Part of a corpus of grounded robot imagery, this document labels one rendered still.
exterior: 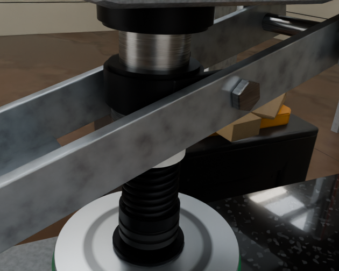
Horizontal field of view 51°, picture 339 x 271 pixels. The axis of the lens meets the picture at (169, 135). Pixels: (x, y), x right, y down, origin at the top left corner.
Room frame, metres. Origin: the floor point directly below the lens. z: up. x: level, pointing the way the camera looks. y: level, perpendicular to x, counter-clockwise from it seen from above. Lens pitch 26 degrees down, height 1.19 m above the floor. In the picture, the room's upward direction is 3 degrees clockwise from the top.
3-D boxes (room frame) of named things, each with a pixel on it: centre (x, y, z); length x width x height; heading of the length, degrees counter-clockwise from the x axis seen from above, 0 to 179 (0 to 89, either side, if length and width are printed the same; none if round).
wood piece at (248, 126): (0.93, -0.15, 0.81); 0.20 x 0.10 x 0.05; 33
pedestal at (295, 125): (1.18, -0.08, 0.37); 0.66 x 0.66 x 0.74; 25
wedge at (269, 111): (1.10, -0.31, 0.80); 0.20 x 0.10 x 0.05; 156
